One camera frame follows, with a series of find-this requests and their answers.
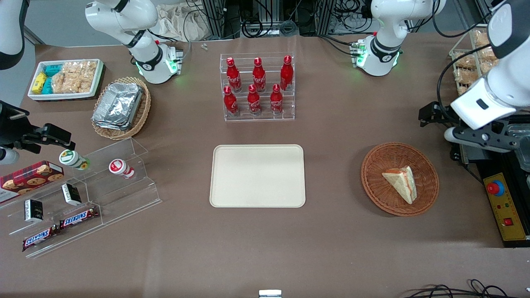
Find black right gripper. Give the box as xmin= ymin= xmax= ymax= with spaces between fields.
xmin=0 ymin=101 xmax=77 ymax=152

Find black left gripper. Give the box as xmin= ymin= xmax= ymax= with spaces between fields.
xmin=419 ymin=101 xmax=461 ymax=127

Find triangular wrapped sandwich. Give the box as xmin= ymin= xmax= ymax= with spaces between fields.
xmin=381 ymin=166 xmax=416 ymax=205

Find brown wicker basket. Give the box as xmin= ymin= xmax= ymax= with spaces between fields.
xmin=361 ymin=142 xmax=440 ymax=217

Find light tan wicker basket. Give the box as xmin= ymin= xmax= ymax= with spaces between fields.
xmin=91 ymin=77 xmax=152 ymax=141

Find beige rectangular tray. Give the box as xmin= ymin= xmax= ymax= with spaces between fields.
xmin=210 ymin=144 xmax=306 ymax=208

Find green lidded yoghurt cup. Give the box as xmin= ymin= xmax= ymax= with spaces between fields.
xmin=59 ymin=149 xmax=91 ymax=171

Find red tartan cookie box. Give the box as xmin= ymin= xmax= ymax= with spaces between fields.
xmin=0 ymin=160 xmax=65 ymax=204

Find white rectangular snack bin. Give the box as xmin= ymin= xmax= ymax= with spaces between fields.
xmin=27 ymin=59 xmax=105 ymax=102

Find yellow snack packet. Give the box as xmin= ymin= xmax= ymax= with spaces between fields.
xmin=31 ymin=72 xmax=48 ymax=95

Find clear bag of rice crackers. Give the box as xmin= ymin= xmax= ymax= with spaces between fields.
xmin=51 ymin=73 xmax=92 ymax=94
xmin=61 ymin=60 xmax=98 ymax=83

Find clear acrylic snack rack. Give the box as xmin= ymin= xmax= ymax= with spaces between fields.
xmin=449 ymin=24 xmax=504 ymax=97

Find small black and white box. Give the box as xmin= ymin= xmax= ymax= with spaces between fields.
xmin=23 ymin=199 xmax=45 ymax=223
xmin=61 ymin=183 xmax=82 ymax=207

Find red lidded yoghurt cup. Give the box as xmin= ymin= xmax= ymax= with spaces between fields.
xmin=108 ymin=159 xmax=135 ymax=180

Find stacked aluminium foil trays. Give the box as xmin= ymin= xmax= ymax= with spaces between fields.
xmin=92 ymin=82 xmax=144 ymax=131

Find brown Snickers bar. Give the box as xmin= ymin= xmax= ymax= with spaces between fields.
xmin=22 ymin=226 xmax=59 ymax=252
xmin=59 ymin=206 xmax=99 ymax=230

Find clear plastic container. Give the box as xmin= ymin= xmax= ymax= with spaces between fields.
xmin=505 ymin=124 xmax=530 ymax=173

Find clear acrylic stepped display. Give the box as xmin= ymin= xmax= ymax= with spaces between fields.
xmin=0 ymin=137 xmax=163 ymax=260

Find yellow emergency stop control box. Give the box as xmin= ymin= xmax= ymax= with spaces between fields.
xmin=483 ymin=172 xmax=530 ymax=242

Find red cola bottle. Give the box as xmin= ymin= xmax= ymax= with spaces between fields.
xmin=252 ymin=58 xmax=267 ymax=93
xmin=279 ymin=55 xmax=294 ymax=92
xmin=226 ymin=57 xmax=243 ymax=93
xmin=247 ymin=84 xmax=262 ymax=116
xmin=270 ymin=84 xmax=284 ymax=115
xmin=223 ymin=86 xmax=240 ymax=117

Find clear acrylic bottle rack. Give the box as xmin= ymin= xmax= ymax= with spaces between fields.
xmin=219 ymin=53 xmax=296 ymax=122

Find crumpled white cloth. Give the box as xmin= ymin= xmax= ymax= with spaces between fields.
xmin=155 ymin=3 xmax=210 ymax=42

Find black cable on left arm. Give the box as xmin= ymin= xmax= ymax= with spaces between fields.
xmin=437 ymin=43 xmax=504 ymax=125

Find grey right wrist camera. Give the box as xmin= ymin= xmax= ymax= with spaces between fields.
xmin=0 ymin=148 xmax=20 ymax=166

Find black cable at arm base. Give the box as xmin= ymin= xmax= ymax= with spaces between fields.
xmin=148 ymin=28 xmax=193 ymax=63

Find black cables on floor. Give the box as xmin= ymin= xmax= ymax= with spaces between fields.
xmin=407 ymin=279 xmax=525 ymax=298

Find black coiled cable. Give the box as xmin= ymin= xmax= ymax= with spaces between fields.
xmin=242 ymin=17 xmax=275 ymax=39

